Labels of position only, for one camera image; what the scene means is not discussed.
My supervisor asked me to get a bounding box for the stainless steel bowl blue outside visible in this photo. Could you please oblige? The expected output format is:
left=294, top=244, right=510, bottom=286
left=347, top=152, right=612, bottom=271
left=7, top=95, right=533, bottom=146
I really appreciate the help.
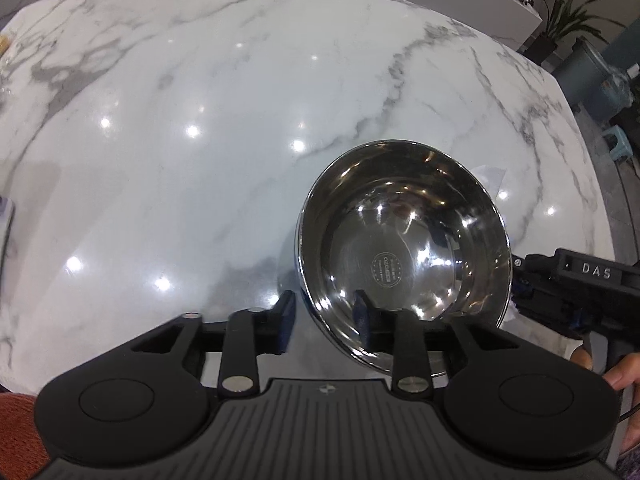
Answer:
left=295, top=140, right=512, bottom=373

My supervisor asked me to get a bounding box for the white paper towel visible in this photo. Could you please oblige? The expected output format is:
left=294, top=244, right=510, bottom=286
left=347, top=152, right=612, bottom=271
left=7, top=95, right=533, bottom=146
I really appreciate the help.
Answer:
left=472, top=165, right=506, bottom=200

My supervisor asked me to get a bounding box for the person's right hand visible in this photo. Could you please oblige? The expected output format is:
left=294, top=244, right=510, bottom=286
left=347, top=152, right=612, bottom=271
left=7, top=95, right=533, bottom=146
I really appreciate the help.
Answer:
left=570, top=347, right=640, bottom=390

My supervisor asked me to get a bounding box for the small blue plastic stool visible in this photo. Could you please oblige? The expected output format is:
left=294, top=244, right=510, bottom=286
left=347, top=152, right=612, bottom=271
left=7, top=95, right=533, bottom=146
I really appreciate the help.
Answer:
left=602, top=126, right=634, bottom=162

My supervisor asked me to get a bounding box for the blue bin with plastic bag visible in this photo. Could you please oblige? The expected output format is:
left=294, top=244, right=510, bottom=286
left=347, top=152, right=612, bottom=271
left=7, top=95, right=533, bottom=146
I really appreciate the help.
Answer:
left=585, top=73, right=634, bottom=122

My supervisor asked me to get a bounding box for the grey metal trash can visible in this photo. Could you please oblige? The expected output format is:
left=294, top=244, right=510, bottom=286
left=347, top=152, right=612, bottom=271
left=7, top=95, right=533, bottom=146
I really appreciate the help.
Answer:
left=552, top=37, right=612, bottom=108

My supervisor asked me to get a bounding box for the white tablet device at edge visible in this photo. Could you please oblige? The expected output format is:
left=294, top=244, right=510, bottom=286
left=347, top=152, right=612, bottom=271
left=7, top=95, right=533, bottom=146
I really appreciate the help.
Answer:
left=0, top=196, right=15, bottom=273

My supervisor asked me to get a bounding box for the potted plant black pot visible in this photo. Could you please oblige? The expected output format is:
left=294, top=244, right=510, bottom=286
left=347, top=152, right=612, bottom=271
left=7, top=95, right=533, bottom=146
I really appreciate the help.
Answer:
left=523, top=0, right=626, bottom=65

